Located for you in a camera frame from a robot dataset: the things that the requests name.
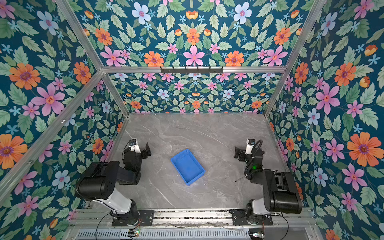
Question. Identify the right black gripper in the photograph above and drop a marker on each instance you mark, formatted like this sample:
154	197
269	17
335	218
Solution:
240	153

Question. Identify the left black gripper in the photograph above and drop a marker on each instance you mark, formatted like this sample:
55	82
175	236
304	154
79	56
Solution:
143	150

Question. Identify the blue plastic bin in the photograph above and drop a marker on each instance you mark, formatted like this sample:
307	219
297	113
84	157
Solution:
187	166

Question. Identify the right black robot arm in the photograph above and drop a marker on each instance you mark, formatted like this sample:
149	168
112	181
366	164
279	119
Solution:
279	192

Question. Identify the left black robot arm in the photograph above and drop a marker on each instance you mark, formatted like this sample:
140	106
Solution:
98	184

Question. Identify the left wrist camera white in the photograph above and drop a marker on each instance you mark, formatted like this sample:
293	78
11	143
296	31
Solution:
133	146

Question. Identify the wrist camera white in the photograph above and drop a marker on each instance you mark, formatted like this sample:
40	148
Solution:
250	145
133	146

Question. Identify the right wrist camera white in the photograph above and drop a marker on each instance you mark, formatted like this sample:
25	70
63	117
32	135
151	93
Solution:
250	145

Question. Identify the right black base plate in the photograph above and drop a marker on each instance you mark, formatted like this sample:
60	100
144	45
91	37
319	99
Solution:
244	217

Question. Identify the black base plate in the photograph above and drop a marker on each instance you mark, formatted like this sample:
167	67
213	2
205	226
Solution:
244	217
136	218

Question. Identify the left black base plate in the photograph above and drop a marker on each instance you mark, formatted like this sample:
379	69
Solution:
136	218

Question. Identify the white vented cable duct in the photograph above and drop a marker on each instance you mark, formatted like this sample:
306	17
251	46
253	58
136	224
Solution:
164	234

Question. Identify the aluminium mounting rail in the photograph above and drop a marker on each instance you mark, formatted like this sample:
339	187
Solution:
192	218

